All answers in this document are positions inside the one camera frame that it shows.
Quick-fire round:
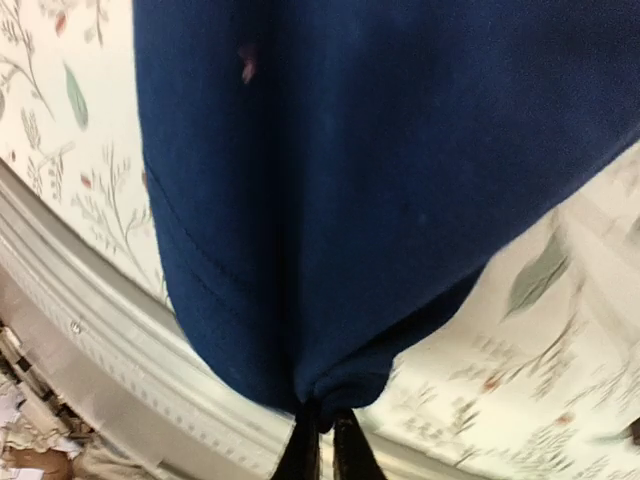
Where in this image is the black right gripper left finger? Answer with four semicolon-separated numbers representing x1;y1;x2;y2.
270;401;321;480

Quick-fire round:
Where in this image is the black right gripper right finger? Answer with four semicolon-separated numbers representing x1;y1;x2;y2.
333;410;385;480

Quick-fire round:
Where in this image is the navy blue printed t-shirt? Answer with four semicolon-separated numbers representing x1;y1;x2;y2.
133;1;639;428

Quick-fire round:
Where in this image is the floral patterned table mat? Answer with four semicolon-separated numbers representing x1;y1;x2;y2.
1;1;639;479

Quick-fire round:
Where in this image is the aluminium front rail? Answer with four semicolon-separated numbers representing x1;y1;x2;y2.
0;159;501;480

